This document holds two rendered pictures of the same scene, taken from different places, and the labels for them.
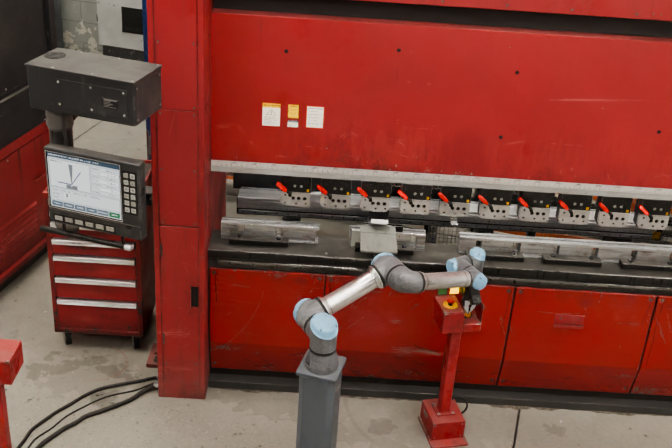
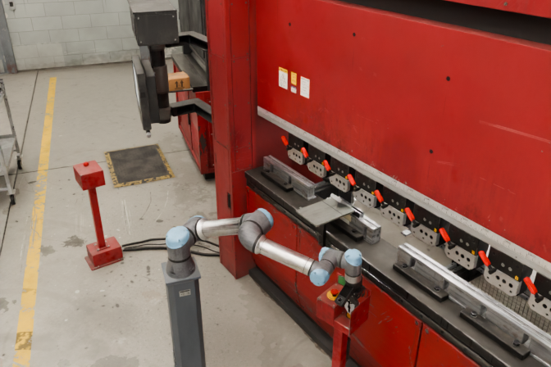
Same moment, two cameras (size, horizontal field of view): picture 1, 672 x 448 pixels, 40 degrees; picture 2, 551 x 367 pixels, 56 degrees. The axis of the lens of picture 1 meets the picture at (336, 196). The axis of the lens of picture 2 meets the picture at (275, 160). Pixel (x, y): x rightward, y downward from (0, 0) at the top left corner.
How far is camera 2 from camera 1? 333 cm
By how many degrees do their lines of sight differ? 50
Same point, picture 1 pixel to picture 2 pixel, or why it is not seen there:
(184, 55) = (217, 12)
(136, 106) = (138, 31)
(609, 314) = not seen: outside the picture
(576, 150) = (507, 197)
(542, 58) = (474, 65)
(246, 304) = not seen: hidden behind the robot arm
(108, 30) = not seen: hidden behind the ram
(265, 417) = (247, 312)
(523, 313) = (428, 356)
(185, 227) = (223, 146)
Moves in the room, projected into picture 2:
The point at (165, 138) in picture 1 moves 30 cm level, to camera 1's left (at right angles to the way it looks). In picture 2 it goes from (214, 75) to (193, 65)
